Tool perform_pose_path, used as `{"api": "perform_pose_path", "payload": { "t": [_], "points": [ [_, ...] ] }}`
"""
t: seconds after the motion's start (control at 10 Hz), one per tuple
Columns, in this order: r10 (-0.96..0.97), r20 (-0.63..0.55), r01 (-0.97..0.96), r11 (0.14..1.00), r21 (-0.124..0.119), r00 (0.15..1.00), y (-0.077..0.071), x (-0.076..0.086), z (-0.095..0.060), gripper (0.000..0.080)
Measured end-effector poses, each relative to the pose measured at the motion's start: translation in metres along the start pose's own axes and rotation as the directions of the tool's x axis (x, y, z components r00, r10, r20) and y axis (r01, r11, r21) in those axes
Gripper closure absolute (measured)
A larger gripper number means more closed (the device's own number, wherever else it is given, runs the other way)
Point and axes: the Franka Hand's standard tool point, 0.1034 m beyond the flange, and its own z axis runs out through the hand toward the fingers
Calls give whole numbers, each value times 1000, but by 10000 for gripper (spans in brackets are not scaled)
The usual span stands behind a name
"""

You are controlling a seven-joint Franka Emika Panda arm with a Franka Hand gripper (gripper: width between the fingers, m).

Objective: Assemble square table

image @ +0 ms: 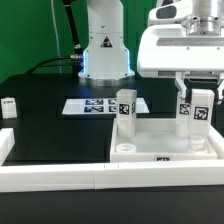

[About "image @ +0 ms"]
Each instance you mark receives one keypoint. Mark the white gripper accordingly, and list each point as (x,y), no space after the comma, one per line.
(167,48)

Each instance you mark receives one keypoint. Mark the white square tabletop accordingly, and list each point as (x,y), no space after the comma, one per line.
(155,140)

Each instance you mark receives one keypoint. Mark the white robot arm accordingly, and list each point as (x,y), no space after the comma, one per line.
(107,58)

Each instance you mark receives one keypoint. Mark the white sheet with tags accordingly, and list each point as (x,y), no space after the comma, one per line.
(98,106)

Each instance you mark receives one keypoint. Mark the white right barrier wall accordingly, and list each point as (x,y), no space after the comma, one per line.
(217,141)

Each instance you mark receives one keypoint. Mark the white barrier wall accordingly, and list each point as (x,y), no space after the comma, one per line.
(111,175)
(7,142)
(217,141)

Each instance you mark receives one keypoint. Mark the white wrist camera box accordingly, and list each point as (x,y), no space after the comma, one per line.
(169,14)

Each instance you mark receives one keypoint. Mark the white front barrier wall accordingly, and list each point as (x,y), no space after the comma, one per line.
(111,175)

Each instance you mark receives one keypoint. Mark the white left barrier wall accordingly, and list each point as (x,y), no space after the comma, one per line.
(7,142)

